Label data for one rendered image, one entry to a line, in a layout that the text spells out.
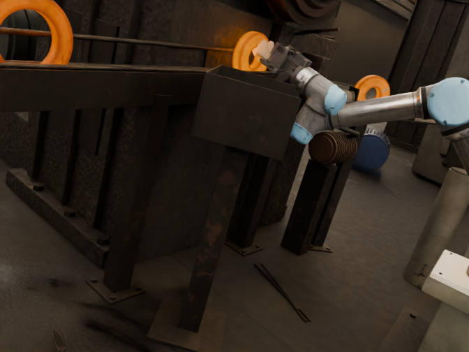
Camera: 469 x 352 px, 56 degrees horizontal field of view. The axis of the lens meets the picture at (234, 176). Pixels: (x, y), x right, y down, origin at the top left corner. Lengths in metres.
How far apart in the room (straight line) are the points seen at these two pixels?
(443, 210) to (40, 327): 1.52
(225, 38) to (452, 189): 1.10
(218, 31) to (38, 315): 0.95
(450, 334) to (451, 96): 0.70
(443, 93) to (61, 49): 0.90
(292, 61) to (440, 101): 0.43
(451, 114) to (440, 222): 0.86
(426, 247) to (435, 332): 0.59
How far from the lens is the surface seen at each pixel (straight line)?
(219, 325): 1.37
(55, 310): 1.33
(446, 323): 1.52
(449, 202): 2.00
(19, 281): 1.43
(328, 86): 1.30
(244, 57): 1.43
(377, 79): 1.91
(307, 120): 1.31
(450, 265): 1.55
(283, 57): 1.38
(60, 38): 1.02
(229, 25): 1.45
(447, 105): 1.23
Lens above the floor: 0.82
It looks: 18 degrees down
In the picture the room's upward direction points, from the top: 16 degrees clockwise
